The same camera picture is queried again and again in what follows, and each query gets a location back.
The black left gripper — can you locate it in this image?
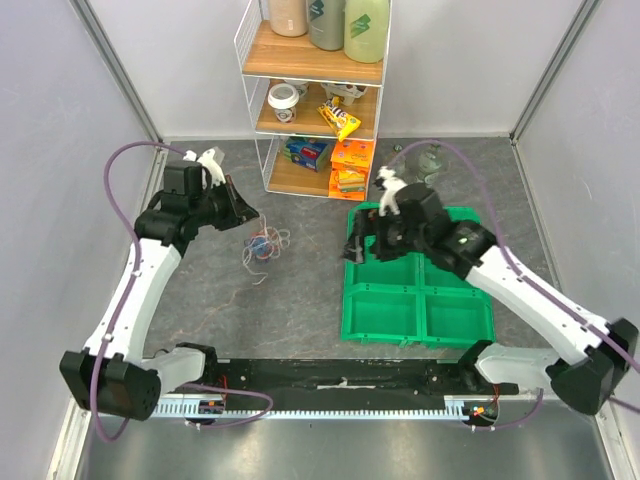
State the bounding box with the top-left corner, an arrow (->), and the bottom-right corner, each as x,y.
190,175 -> 259,232

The white cable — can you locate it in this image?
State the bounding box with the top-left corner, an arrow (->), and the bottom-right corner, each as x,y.
241,225 -> 292,287

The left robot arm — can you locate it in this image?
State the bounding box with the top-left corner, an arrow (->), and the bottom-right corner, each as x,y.
59,152 -> 259,421

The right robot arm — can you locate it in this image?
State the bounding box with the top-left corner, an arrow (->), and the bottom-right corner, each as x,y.
343,179 -> 639,415

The green compartment bin tray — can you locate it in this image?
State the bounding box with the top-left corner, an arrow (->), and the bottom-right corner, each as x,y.
341,234 -> 496,349

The orange sponge package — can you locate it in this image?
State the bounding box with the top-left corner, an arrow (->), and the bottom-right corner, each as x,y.
328,140 -> 375,202

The right glass bottle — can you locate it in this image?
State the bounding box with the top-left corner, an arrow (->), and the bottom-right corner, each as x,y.
406,144 -> 444,187

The white paper coffee cup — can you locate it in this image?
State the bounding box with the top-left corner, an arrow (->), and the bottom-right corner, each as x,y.
267,83 -> 300,123

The yellow candy bag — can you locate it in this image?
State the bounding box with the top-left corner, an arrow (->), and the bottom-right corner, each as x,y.
317,96 -> 361,142

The white yogurt cup pack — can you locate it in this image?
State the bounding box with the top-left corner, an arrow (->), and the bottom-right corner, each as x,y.
320,82 -> 369,106

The beige bottle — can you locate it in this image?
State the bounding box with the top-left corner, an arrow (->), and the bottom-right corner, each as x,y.
268,0 -> 308,37

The grey green bottle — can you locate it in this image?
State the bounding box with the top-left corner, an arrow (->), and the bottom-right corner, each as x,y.
308,0 -> 346,51

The light green bottle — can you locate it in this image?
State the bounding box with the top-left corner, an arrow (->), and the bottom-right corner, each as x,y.
344,0 -> 391,64

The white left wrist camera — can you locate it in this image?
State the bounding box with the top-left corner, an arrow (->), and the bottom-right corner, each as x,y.
183,147 -> 226,189

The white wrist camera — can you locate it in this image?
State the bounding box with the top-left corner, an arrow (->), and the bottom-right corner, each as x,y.
183,147 -> 226,189
375,166 -> 407,217

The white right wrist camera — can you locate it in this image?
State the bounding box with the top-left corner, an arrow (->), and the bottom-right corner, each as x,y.
375,166 -> 407,217

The white wire wooden shelf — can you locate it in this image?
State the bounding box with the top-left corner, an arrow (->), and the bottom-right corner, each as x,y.
234,1 -> 389,201

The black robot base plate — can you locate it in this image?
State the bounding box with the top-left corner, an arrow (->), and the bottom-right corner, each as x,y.
202,359 -> 519,396

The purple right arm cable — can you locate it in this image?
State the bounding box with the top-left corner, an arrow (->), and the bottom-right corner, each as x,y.
387,139 -> 640,432

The white slotted cable duct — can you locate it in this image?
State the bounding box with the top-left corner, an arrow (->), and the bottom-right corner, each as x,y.
150,394 -> 470,421

